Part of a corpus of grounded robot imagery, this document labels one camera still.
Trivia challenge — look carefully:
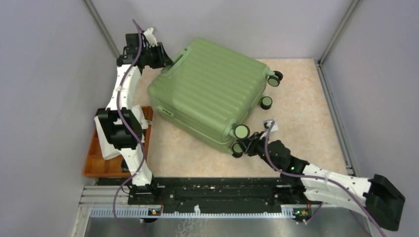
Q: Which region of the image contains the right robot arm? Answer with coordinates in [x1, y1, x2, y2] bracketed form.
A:
[237, 132, 406, 231]

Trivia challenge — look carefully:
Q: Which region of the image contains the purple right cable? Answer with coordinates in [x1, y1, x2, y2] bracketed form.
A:
[263, 121, 388, 237]

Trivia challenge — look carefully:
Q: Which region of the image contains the purple cable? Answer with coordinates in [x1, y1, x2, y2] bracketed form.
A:
[112, 19, 146, 234]
[263, 121, 388, 237]

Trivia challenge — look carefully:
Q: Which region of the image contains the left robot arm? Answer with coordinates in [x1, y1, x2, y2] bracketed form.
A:
[96, 28, 173, 204]

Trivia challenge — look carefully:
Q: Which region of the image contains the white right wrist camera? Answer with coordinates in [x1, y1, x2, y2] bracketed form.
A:
[263, 119, 279, 133]

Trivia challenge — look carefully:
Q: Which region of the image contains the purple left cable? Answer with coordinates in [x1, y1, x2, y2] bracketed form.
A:
[112, 19, 146, 234]

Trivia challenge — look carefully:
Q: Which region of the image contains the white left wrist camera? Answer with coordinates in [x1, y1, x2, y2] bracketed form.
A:
[143, 27, 158, 47]

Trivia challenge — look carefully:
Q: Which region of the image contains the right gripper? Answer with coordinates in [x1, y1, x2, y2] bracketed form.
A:
[237, 131, 280, 171]

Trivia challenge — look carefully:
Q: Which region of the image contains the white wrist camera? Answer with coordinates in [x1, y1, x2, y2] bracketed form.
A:
[143, 27, 158, 47]
[263, 119, 279, 133]

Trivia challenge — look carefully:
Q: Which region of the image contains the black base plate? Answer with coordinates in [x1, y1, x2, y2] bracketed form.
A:
[128, 177, 310, 214]

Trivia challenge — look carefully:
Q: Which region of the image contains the white fluffy towel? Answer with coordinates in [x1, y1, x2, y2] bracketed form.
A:
[94, 105, 149, 160]

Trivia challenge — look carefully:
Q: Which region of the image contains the green suitcase blue lining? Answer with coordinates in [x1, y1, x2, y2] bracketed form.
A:
[147, 37, 284, 158]

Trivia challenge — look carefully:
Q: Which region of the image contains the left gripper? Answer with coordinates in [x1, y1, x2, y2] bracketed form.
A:
[140, 42, 173, 69]

